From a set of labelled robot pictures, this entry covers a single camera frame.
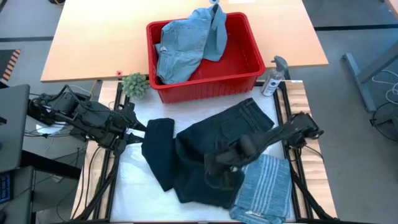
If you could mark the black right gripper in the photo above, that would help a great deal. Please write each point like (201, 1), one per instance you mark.
(230, 152)

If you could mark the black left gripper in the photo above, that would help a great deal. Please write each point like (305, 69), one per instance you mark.
(124, 119)

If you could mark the dark navy garment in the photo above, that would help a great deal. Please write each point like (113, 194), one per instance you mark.
(199, 149)

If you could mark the blue white-striped button shirt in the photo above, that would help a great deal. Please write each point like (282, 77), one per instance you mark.
(267, 186)

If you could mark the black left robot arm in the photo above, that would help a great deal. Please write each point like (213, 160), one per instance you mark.
(84, 116)

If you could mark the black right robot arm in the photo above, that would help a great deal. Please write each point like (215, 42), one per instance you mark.
(286, 130)

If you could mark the red plastic laundry bin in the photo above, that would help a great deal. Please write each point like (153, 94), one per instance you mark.
(239, 65)

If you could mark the small green succulent plant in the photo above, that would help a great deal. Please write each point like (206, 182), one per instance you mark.
(135, 85)

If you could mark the light wooden side board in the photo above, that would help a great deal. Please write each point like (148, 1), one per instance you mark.
(107, 91)
(298, 99)

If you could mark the small pink object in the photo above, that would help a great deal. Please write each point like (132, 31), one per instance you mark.
(119, 73)

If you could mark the white round disc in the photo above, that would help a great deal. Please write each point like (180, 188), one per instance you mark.
(42, 129)

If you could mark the light blue jeans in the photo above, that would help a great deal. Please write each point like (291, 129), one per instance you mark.
(183, 46)

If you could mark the large tan wooden table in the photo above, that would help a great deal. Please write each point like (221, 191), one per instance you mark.
(93, 37)

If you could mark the clear spray bottle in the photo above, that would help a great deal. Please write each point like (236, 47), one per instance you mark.
(272, 82)

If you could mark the grey laptop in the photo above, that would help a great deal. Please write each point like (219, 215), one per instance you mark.
(12, 124)

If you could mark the black keyboard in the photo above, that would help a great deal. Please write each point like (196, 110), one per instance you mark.
(4, 186)

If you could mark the hazard-striped floor mat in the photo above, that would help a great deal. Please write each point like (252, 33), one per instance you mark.
(9, 65)

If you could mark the white paper sheet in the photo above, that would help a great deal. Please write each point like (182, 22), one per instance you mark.
(241, 1)

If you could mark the grey metal table leg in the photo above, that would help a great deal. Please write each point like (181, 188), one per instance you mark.
(357, 77)

